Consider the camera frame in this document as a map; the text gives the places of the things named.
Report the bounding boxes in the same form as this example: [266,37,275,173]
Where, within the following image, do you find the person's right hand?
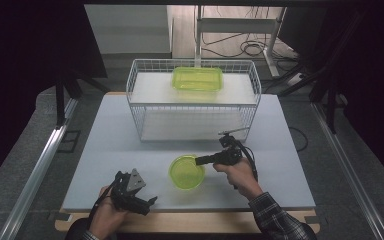
[212,157,265,202]

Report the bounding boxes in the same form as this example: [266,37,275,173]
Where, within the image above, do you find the rectangular green plastic container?
[171,66,224,93]

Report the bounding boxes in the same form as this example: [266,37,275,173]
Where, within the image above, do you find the white metal desk frame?
[194,5,288,79]

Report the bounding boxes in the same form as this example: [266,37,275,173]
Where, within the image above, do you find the round green plastic container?
[168,153,207,191]

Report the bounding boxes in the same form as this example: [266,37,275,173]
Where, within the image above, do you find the white cabinet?
[84,4,174,56]

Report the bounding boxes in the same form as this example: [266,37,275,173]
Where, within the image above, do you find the bundle of black floor cables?
[201,5,302,62]

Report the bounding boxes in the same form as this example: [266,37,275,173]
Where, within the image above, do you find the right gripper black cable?
[233,137,260,183]

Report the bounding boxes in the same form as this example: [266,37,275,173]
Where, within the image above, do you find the white power strip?
[285,72,306,87]

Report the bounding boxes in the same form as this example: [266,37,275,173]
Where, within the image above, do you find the person's left hand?
[88,185,130,240]

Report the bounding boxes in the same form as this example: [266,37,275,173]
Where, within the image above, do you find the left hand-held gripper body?
[110,168,148,214]

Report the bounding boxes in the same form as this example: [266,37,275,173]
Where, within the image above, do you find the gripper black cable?
[85,177,121,232]
[233,137,260,183]

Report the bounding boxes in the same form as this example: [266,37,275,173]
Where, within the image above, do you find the white wire two-tier rack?
[125,58,263,144]

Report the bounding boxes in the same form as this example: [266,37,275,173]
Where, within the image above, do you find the black metal stand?
[277,63,338,135]
[54,75,112,130]

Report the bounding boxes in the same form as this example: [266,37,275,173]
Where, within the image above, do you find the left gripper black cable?
[85,177,121,232]

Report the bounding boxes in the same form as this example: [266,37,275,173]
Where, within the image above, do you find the aluminium rail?
[310,101,384,240]
[0,97,80,240]

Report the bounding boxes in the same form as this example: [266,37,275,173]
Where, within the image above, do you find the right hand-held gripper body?
[214,127,252,167]

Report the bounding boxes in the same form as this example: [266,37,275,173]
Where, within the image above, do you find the black floor cable loop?
[288,125,310,154]

